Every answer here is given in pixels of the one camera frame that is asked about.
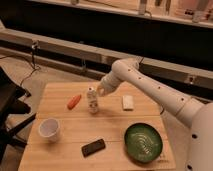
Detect white plastic bottle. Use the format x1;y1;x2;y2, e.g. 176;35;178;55
87;87;99;114

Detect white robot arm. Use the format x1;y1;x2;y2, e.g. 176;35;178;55
97;58;213;171

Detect white sponge block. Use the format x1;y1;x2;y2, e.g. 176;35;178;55
122;95;134;110

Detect orange carrot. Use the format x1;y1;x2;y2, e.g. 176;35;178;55
67;95;81;110

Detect black smartphone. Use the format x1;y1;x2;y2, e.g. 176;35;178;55
81;139;106;157

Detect green bowl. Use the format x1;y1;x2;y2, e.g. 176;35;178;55
124;123;163;163

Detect white paper cup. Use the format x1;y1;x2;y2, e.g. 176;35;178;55
38;118;60;143

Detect black chair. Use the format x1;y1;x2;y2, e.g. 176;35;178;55
0;67;35;163

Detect black cable on floor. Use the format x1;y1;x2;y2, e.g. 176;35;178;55
0;43;42;88

